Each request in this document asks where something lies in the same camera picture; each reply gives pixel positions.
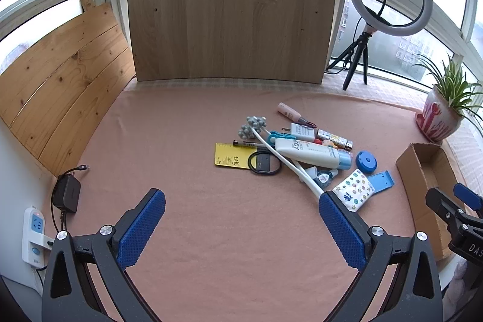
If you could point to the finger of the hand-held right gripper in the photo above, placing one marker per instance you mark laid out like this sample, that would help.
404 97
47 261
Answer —
468 195
441 201

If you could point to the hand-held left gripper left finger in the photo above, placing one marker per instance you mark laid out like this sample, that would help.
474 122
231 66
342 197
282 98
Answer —
141 227

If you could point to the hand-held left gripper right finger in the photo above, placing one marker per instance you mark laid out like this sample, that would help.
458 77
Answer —
341 231

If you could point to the cardboard box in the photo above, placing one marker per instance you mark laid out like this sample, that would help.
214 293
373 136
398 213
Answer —
422 171

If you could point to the white patterned tissue pack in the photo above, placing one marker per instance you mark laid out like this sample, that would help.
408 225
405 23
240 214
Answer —
354 190

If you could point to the white massager with grey balls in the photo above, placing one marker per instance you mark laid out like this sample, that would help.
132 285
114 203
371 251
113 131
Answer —
312 185

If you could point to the clear black gel pen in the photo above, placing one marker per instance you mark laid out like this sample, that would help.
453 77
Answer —
245 143

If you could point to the blue phone stand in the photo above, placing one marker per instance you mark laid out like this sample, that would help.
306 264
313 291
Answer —
381 181

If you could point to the small white bottle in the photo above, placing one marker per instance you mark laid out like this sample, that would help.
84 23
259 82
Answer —
310 172

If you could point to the blue round tape measure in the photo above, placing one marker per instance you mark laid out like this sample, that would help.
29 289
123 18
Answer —
366 160

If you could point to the red pot saucer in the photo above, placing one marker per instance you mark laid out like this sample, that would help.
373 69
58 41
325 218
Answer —
420 124

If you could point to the black power adapter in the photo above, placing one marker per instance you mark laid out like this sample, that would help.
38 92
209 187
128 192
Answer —
66 193

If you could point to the red and white flowerpot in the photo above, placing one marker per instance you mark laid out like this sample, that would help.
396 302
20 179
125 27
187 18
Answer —
437 118

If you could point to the white tube with blue cap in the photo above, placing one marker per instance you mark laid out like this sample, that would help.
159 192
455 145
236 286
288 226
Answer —
305 152

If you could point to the patterned silver lighter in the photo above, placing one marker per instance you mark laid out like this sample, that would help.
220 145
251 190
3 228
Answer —
332 136

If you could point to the white charger plug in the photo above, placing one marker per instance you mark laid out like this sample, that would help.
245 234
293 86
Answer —
302 132

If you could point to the white power strip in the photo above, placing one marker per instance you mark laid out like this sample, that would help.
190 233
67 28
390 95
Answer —
34 227

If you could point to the green spider plant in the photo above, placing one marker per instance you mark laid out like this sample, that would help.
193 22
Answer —
454 84

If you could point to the yellow and grey ruler card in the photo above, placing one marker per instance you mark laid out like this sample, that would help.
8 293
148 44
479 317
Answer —
228 156

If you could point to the teal plastic clip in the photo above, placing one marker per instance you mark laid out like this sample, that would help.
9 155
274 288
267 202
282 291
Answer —
273 136

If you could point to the small pink bottle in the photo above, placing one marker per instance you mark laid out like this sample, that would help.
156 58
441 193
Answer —
288 111

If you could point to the pine plank panel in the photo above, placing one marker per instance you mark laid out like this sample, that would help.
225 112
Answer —
56 88

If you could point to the large light wooden board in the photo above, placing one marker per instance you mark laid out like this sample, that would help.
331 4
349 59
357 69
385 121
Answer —
226 5

